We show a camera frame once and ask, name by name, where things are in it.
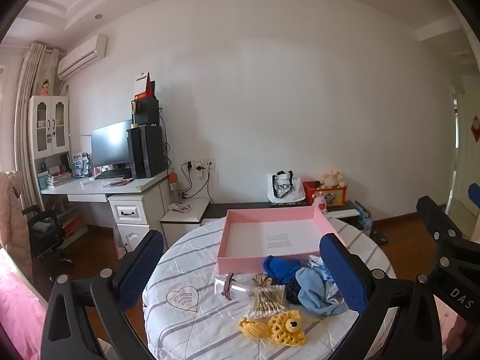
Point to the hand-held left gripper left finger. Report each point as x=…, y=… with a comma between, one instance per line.
x=144, y=266

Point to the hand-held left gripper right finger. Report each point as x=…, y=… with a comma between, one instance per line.
x=343, y=273

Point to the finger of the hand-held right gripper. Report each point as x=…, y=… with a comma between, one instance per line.
x=474, y=191
x=440, y=221

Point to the light blue knitted hat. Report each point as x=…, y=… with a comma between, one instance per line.
x=315, y=296

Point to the navy crochet piece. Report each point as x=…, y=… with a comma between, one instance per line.
x=292, y=294

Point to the royal blue knitted hat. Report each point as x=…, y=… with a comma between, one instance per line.
x=281, y=268

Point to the pink cardboard box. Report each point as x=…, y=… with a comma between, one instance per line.
x=277, y=232

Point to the cotton swab pack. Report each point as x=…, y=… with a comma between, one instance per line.
x=267, y=302

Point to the yellow crochet fish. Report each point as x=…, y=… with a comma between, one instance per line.
x=279, y=326

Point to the pale pink floral quilt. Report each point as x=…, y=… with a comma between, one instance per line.
x=465, y=341

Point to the black bathroom scale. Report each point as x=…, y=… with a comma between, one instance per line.
x=378, y=237

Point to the white desk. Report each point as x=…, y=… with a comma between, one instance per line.
x=127, y=210

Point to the red hanging ornament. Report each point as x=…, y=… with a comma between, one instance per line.
x=475, y=127

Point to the white side table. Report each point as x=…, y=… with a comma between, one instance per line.
x=183, y=215

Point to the white striped quilted cover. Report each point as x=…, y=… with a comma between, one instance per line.
x=195, y=307

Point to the small pink patterned pouch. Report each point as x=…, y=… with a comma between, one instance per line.
x=180, y=207

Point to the pink plush toy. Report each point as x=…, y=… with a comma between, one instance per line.
x=321, y=202

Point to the red toy box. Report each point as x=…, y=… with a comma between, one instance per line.
x=333, y=197

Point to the pink pens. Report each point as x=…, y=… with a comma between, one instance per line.
x=118, y=183

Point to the orange capped bottle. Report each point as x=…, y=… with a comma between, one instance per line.
x=173, y=183

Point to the beige plush toy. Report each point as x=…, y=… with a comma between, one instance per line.
x=332, y=179

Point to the black keyboard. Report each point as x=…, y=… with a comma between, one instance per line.
x=112, y=174

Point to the white tote bag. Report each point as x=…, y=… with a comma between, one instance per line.
x=287, y=191

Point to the black office chair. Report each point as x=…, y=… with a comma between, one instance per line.
x=45, y=236

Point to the black low bench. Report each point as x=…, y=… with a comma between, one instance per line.
x=240, y=206

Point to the black computer tower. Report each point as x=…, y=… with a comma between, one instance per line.
x=146, y=152

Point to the blue and white boxes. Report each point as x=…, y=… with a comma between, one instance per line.
x=80, y=165

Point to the stack of books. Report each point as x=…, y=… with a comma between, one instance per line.
x=56, y=179

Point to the black computer monitor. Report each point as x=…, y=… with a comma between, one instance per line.
x=110, y=144

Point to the bright pink blanket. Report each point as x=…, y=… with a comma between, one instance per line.
x=18, y=315

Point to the pink coat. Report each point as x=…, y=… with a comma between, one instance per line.
x=15, y=225

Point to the black box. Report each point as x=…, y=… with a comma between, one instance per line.
x=146, y=112

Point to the white glass-door cabinet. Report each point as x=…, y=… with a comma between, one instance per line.
x=48, y=123

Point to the red and white paper bag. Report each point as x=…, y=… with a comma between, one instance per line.
x=144, y=86

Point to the small doll figure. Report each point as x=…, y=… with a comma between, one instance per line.
x=45, y=87

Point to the white air conditioner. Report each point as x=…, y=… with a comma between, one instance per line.
x=80, y=58

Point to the white wall socket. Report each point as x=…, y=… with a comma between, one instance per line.
x=199, y=162
x=210, y=162
x=188, y=163

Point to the cream bed frame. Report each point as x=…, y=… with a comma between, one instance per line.
x=22, y=273

